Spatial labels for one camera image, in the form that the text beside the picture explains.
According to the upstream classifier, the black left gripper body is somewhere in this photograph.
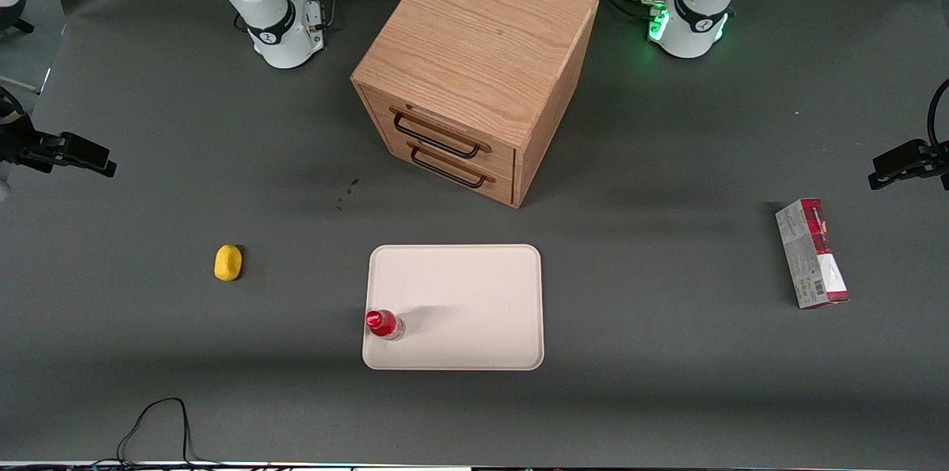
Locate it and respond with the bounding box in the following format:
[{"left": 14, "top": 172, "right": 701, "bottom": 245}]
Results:
[{"left": 925, "top": 146, "right": 949, "bottom": 191}]

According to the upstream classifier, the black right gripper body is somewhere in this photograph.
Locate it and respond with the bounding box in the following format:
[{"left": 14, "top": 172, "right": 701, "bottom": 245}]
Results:
[{"left": 0, "top": 113, "right": 48, "bottom": 171}]

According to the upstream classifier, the red coke bottle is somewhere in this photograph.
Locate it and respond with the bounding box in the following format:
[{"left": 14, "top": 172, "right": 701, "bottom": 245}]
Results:
[{"left": 365, "top": 309, "right": 406, "bottom": 343}]

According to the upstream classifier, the pale pink plastic tray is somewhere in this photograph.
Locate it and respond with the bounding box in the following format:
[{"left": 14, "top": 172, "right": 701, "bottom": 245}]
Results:
[{"left": 362, "top": 244, "right": 545, "bottom": 372}]

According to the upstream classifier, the red plaid cardboard box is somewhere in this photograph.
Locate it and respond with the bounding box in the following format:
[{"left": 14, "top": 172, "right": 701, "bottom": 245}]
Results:
[{"left": 775, "top": 197, "right": 851, "bottom": 310}]

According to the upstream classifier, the yellow lemon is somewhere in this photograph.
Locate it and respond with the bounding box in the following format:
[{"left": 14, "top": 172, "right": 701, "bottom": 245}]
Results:
[{"left": 214, "top": 244, "right": 244, "bottom": 282}]

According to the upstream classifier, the wooden drawer front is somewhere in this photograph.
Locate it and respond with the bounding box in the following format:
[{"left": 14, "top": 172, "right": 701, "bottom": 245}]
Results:
[
  {"left": 386, "top": 137, "right": 515, "bottom": 206},
  {"left": 362, "top": 88, "right": 518, "bottom": 177}
]

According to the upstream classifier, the wooden drawer cabinet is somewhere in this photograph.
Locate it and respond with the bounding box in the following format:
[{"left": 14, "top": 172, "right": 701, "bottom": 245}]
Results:
[{"left": 351, "top": 0, "right": 600, "bottom": 209}]

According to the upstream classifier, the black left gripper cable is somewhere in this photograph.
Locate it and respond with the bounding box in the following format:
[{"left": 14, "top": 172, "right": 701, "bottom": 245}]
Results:
[{"left": 926, "top": 78, "right": 949, "bottom": 149}]

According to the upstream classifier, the black looped table cable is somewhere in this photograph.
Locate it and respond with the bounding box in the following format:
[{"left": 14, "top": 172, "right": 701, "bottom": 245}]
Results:
[{"left": 89, "top": 397, "right": 223, "bottom": 469}]

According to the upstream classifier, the black metal drawer handle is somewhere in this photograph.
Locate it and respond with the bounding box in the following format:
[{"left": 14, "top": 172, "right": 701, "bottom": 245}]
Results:
[
  {"left": 391, "top": 108, "right": 492, "bottom": 159},
  {"left": 408, "top": 142, "right": 496, "bottom": 189}
]

